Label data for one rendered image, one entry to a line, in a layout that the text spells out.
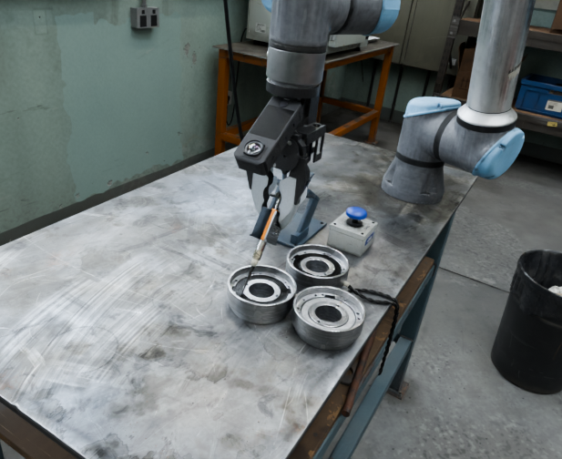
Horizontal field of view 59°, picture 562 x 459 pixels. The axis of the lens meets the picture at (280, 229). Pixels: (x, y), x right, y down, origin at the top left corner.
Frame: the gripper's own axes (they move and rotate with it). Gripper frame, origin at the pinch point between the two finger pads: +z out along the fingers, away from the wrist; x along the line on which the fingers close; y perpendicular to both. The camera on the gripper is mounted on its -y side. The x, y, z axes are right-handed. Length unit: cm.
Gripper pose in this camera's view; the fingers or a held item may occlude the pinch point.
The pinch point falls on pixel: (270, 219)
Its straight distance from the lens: 74.3
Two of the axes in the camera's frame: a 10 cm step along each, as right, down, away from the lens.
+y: 5.0, -3.8, 7.8
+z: -1.0, 8.7, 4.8
